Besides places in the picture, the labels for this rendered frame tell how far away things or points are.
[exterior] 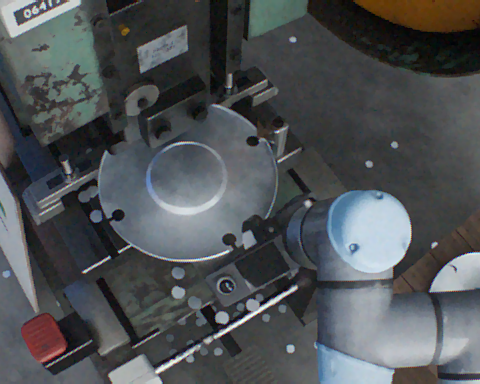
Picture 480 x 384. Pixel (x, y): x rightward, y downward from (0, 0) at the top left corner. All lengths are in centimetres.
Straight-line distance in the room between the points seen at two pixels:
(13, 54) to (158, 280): 60
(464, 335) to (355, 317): 11
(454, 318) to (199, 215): 51
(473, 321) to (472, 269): 90
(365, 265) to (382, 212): 5
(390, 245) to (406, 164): 146
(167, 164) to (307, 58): 122
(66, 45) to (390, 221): 36
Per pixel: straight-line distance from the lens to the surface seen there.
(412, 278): 150
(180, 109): 90
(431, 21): 90
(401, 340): 61
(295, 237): 68
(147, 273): 113
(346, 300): 60
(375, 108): 213
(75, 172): 110
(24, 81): 68
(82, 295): 114
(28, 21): 57
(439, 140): 213
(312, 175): 122
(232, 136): 109
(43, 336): 101
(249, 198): 103
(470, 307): 64
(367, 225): 58
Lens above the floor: 171
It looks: 64 degrees down
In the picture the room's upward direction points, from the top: 4 degrees clockwise
